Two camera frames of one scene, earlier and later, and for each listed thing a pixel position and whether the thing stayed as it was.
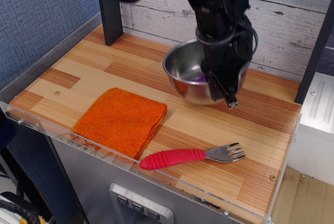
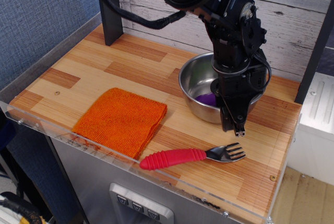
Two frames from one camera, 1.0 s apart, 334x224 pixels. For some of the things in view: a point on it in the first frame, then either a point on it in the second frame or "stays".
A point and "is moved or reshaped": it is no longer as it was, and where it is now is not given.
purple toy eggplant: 201,79 → 209,98
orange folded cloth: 122,120 stays
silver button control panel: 130,207 stays
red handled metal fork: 227,153 stays
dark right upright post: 313,65 stays
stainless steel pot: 182,63 is moved or reshaped
